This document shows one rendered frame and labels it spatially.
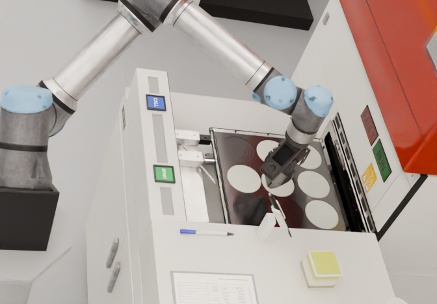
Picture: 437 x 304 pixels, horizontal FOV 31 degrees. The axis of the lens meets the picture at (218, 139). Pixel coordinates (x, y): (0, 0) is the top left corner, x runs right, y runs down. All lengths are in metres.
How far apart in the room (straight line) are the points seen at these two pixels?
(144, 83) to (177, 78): 1.51
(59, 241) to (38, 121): 0.35
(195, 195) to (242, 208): 0.13
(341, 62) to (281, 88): 0.68
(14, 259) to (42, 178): 0.24
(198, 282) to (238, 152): 0.53
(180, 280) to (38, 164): 0.43
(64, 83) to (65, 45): 1.81
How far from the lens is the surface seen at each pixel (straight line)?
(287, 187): 2.24
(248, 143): 2.30
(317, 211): 2.22
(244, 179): 2.20
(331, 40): 2.53
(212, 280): 1.88
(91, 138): 3.39
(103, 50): 1.96
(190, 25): 1.81
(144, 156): 2.07
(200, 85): 3.78
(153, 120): 2.18
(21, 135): 1.84
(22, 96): 1.84
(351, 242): 2.11
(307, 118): 1.95
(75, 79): 1.97
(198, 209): 2.11
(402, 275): 2.39
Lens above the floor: 2.48
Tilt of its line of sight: 44 degrees down
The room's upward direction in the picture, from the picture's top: 24 degrees clockwise
